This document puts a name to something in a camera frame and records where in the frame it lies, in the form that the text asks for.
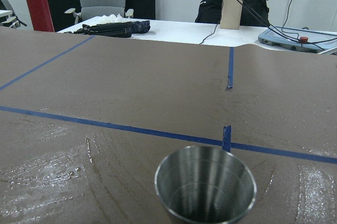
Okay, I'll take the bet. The steel jigger measuring cup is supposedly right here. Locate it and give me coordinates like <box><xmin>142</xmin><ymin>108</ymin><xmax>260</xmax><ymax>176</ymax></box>
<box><xmin>154</xmin><ymin>146</ymin><xmax>257</xmax><ymax>223</ymax></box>

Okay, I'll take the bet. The folded black umbrella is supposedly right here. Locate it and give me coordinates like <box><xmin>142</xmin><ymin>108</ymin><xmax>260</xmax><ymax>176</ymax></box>
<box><xmin>67</xmin><ymin>20</ymin><xmax>151</xmax><ymax>38</ymax></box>

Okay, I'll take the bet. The brown paper table mat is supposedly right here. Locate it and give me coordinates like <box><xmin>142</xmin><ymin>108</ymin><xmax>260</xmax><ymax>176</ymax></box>
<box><xmin>1</xmin><ymin>28</ymin><xmax>336</xmax><ymax>223</ymax></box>

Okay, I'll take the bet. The white crumpled tissue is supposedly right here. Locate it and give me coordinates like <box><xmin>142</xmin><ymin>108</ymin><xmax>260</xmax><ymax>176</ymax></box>
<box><xmin>91</xmin><ymin>14</ymin><xmax>125</xmax><ymax>24</ymax></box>

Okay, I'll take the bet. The cardboard tube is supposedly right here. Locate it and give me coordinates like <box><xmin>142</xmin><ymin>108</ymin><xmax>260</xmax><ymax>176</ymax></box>
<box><xmin>220</xmin><ymin>0</ymin><xmax>247</xmax><ymax>30</ymax></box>

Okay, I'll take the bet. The red thermos bottle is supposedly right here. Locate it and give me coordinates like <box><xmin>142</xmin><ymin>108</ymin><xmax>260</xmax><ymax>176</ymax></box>
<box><xmin>26</xmin><ymin>0</ymin><xmax>54</xmax><ymax>32</ymax></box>

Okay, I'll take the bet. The grey teach pendant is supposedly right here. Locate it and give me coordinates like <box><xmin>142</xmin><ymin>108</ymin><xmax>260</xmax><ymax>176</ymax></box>
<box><xmin>258</xmin><ymin>26</ymin><xmax>336</xmax><ymax>53</ymax></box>

